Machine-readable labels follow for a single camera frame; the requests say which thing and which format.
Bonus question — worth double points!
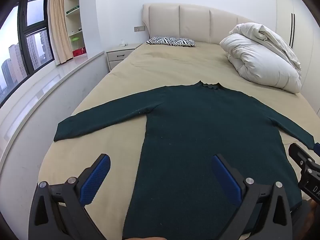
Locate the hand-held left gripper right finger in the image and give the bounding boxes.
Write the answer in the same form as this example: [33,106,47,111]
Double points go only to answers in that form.
[212,154,293,240]

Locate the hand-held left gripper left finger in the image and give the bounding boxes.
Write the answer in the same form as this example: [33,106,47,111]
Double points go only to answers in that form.
[29,154,111,240]

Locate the dark green sweater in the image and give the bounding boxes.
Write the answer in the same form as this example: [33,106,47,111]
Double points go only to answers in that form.
[54,80,316,240]

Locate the white folded duvet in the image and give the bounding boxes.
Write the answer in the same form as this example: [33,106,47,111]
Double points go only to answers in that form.
[219,22,302,94]

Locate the white window sill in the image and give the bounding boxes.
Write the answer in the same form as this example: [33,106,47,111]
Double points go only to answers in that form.
[0,51,105,175]

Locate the white wardrobe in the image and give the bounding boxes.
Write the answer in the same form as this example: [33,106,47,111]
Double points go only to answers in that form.
[275,0,320,118]

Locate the white nightstand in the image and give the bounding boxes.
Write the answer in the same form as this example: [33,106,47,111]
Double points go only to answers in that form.
[106,43,143,72]

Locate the bed with beige sheet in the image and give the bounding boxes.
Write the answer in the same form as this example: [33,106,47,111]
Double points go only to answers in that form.
[37,42,320,240]

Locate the zebra print pillow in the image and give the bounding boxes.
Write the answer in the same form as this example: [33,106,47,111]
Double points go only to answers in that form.
[146,37,197,47]

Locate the black framed window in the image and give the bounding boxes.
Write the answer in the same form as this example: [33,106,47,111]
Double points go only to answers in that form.
[0,0,55,108]

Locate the beige curtain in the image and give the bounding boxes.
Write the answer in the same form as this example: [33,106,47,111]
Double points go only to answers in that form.
[47,0,73,64]

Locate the cream padded headboard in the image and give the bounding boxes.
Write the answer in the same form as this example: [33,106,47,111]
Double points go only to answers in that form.
[142,3,275,48]

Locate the white wall shelf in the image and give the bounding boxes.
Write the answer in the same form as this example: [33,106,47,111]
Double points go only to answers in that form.
[64,0,87,58]

